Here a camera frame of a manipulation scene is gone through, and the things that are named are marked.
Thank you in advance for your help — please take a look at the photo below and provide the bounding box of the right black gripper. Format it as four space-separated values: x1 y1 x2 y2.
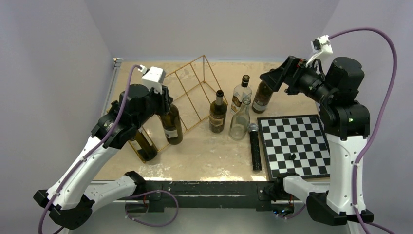
261 55 337 105

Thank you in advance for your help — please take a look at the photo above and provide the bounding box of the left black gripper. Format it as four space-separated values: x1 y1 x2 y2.
133 84 172 130

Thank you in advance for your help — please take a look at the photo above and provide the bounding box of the dark wine bottle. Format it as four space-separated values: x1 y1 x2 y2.
160 104 183 145
131 131 157 163
252 81 273 114

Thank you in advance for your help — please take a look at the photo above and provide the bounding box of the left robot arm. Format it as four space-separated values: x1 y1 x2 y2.
34 84 173 230

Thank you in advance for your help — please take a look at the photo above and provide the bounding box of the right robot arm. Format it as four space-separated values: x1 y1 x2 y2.
260 56 374 226

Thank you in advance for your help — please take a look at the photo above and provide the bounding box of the clear whisky bottle black cap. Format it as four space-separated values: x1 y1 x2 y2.
230 74 252 114

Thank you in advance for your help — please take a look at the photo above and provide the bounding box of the green wine bottle silver neck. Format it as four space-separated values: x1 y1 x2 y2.
209 90 227 133

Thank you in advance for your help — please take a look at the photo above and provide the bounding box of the clear empty glass bottle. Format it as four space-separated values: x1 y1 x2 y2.
229 96 251 140

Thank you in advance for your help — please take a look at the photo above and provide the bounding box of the black microphone silver head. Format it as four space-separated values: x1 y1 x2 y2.
248 123 262 172

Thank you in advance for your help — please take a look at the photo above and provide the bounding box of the black white chessboard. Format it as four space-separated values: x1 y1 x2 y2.
257 115 330 181

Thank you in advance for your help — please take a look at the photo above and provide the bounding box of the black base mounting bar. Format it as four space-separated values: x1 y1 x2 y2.
132 181 295 215

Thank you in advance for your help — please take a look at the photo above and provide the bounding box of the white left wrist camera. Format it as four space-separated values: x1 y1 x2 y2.
138 64 166 94

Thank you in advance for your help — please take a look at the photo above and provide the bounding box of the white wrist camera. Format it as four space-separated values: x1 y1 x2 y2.
138 64 166 94
306 35 333 67

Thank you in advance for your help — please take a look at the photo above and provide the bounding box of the gold wire wine rack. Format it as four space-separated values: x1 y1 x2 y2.
140 55 221 154

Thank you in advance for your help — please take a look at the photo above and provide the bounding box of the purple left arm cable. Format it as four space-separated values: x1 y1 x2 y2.
38 64 143 234

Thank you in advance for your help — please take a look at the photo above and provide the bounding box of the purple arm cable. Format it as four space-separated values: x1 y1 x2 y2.
327 27 398 234
38 64 143 234

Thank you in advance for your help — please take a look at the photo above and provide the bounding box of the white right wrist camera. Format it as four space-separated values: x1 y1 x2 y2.
306 35 333 67

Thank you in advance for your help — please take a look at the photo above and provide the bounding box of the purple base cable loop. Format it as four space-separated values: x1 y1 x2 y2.
125 190 180 227

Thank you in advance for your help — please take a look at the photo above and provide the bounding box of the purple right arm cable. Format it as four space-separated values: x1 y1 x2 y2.
327 27 398 234

